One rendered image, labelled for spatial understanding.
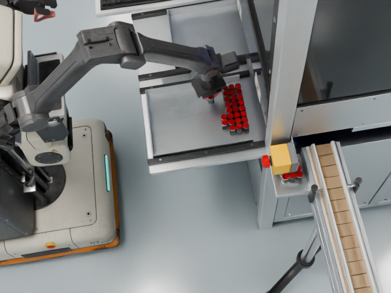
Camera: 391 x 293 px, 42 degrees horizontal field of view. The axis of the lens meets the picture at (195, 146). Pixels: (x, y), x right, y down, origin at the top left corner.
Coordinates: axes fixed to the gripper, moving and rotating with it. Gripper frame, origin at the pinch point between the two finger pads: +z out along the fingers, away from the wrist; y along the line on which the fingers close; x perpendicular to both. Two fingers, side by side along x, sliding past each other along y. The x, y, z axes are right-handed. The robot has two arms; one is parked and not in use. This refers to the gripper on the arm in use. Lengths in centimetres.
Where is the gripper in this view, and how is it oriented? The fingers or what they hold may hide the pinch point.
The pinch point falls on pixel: (209, 96)
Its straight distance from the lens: 179.3
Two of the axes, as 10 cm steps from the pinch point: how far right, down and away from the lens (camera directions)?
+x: -3.9, -8.3, 4.0
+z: 0.7, 4.1, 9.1
